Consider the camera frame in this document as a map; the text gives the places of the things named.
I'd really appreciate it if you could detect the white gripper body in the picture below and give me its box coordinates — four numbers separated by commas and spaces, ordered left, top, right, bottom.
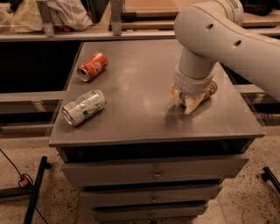
173, 66, 214, 95

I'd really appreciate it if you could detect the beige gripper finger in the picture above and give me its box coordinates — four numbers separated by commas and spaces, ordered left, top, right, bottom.
168, 83, 181, 107
185, 93, 210, 115

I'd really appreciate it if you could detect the orange soda can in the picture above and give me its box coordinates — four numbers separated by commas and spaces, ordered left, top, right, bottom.
180, 80, 218, 106

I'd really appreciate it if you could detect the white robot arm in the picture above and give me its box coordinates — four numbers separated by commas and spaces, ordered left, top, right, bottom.
171, 0, 280, 115

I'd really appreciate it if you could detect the red soda can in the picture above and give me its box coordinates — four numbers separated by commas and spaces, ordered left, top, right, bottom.
77, 52, 108, 81

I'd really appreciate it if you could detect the white green soda can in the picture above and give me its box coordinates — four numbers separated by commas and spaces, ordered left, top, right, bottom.
62, 90, 106, 127

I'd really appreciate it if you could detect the grey drawer cabinet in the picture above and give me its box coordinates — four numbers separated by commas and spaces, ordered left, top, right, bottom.
49, 40, 264, 222

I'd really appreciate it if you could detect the wooden board on shelf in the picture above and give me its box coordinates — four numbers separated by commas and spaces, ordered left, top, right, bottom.
121, 0, 179, 21

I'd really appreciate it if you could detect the black stand leg right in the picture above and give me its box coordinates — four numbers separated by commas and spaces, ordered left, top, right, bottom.
261, 167, 280, 194

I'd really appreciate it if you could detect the black stand leg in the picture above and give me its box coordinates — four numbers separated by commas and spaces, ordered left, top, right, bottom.
0, 156, 51, 224
261, 167, 280, 194

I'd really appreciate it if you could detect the white cloth on shelf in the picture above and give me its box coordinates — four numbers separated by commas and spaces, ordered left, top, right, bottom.
0, 0, 93, 33

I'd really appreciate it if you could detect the black stand leg left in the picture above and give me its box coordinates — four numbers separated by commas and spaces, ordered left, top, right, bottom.
0, 156, 51, 224

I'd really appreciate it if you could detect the metal shelf rail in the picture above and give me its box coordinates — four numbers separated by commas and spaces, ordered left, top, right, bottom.
0, 0, 280, 42

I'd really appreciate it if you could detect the black cable with orange clip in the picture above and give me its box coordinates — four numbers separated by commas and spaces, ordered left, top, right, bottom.
0, 148, 51, 224

